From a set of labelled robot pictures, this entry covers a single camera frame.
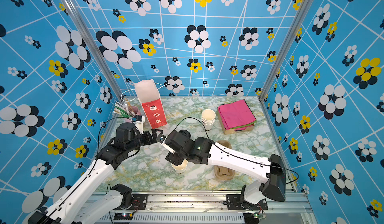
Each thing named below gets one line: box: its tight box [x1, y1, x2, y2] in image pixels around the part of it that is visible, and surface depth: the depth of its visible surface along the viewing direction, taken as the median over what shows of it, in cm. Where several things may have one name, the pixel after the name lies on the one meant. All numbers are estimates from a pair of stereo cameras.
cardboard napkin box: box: [217, 107, 255, 135], surface depth 99 cm
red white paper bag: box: [134, 78, 168, 129], surface depth 95 cm
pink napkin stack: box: [218, 99, 257, 131], surface depth 105 cm
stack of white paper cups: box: [201, 109, 216, 132], surface depth 93 cm
